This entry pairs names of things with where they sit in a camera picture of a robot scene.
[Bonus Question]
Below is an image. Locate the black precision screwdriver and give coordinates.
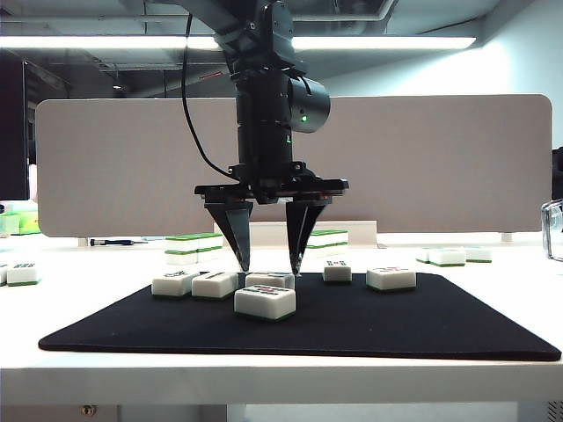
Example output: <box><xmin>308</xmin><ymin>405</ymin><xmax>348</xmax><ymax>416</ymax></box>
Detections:
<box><xmin>89</xmin><ymin>238</ymin><xmax>149</xmax><ymax>246</ymax></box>

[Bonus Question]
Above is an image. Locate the nine bamboo mahjong tile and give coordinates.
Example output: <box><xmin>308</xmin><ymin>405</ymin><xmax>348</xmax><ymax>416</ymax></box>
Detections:
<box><xmin>233</xmin><ymin>284</ymin><xmax>297</xmax><ymax>323</ymax></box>

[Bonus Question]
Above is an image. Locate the black mouse mat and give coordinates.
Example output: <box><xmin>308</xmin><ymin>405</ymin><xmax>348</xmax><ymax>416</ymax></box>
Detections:
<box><xmin>38</xmin><ymin>271</ymin><xmax>563</xmax><ymax>361</ymax></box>

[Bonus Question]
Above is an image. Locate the green white carton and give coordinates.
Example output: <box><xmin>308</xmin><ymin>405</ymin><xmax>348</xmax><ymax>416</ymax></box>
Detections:
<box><xmin>11</xmin><ymin>201</ymin><xmax>40</xmax><ymax>236</ymax></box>

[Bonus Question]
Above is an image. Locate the pale green box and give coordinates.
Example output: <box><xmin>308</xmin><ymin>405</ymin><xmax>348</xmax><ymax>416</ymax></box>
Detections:
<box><xmin>0</xmin><ymin>213</ymin><xmax>21</xmax><ymax>236</ymax></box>

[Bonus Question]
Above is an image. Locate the black chair back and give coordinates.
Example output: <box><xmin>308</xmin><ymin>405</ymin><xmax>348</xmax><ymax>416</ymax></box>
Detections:
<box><xmin>552</xmin><ymin>147</ymin><xmax>563</xmax><ymax>203</ymax></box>

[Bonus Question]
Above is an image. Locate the clear plastic container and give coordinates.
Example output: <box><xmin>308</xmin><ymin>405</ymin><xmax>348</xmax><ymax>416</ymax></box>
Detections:
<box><xmin>540</xmin><ymin>198</ymin><xmax>563</xmax><ymax>264</ymax></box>

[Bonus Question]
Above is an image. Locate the face-up bamboo mahjong tile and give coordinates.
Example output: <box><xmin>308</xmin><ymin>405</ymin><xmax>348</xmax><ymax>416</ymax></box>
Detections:
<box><xmin>245</xmin><ymin>272</ymin><xmax>296</xmax><ymax>291</ymax></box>
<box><xmin>191</xmin><ymin>271</ymin><xmax>239</xmax><ymax>301</ymax></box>

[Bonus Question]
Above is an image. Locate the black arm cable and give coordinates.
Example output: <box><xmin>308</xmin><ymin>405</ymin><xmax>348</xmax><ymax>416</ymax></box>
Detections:
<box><xmin>181</xmin><ymin>12</ymin><xmax>241</xmax><ymax>181</ymax></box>

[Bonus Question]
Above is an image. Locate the bird bamboo mahjong tile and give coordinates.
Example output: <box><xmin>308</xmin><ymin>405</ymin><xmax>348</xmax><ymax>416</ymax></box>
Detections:
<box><xmin>151</xmin><ymin>271</ymin><xmax>200</xmax><ymax>300</ymax></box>

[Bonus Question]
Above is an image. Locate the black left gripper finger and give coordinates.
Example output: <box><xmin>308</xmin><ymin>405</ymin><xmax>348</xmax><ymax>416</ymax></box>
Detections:
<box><xmin>205</xmin><ymin>200</ymin><xmax>255</xmax><ymax>273</ymax></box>
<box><xmin>284</xmin><ymin>198</ymin><xmax>330</xmax><ymax>277</ymax></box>

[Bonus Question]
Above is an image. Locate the red-centred bamboo mahjong tile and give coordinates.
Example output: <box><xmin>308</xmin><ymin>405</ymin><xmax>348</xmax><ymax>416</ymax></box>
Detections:
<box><xmin>323</xmin><ymin>258</ymin><xmax>353</xmax><ymax>283</ymax></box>

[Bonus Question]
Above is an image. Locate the long ceiling light strip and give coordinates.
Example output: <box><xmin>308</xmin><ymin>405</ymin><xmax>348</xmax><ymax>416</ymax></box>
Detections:
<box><xmin>0</xmin><ymin>36</ymin><xmax>478</xmax><ymax>51</ymax></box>

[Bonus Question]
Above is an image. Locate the black monitor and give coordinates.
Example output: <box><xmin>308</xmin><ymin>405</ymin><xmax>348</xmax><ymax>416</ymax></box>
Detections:
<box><xmin>0</xmin><ymin>50</ymin><xmax>28</xmax><ymax>201</ymax></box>

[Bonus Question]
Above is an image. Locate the beige desk divider panel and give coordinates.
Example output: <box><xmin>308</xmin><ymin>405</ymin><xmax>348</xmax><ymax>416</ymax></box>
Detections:
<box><xmin>34</xmin><ymin>94</ymin><xmax>554</xmax><ymax>239</ymax></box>

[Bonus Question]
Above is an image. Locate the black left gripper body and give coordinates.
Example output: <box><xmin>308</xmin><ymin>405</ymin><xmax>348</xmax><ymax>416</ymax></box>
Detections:
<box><xmin>194</xmin><ymin>161</ymin><xmax>351</xmax><ymax>207</ymax></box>

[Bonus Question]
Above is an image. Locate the red-topped bamboo mahjong tile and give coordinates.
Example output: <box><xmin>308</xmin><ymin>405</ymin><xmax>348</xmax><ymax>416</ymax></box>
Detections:
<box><xmin>366</xmin><ymin>266</ymin><xmax>417</xmax><ymax>292</ymax></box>

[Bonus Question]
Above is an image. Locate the brown under-desk panel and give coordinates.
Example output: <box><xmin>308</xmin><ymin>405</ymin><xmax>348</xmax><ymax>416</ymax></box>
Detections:
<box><xmin>0</xmin><ymin>404</ymin><xmax>120</xmax><ymax>422</ymax></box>

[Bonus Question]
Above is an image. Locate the six bamboo mahjong tile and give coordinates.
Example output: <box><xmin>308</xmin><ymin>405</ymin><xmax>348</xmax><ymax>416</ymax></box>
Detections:
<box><xmin>6</xmin><ymin>262</ymin><xmax>40</xmax><ymax>287</ymax></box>

